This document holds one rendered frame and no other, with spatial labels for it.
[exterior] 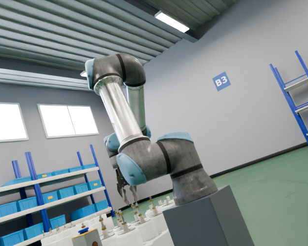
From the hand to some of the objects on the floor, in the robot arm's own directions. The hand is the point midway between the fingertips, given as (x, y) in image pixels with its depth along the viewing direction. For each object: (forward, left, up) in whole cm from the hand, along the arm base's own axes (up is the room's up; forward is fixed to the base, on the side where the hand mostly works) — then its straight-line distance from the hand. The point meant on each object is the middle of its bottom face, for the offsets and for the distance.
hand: (131, 201), depth 142 cm
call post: (-10, +41, -35) cm, 55 cm away
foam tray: (+224, -161, -35) cm, 278 cm away
